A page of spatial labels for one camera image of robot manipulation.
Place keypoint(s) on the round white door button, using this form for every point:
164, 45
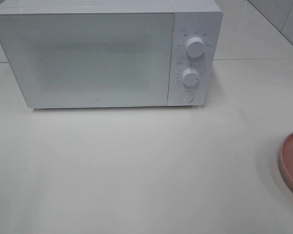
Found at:
186, 96

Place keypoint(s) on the white microwave door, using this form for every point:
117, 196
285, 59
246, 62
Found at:
89, 60

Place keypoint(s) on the lower white microwave knob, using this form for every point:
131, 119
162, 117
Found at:
190, 77

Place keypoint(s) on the white microwave knob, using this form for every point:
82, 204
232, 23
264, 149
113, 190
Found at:
190, 77
195, 46

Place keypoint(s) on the upper white microwave knob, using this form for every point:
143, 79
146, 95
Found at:
195, 46

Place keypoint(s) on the white microwave oven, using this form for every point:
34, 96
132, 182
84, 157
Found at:
190, 18

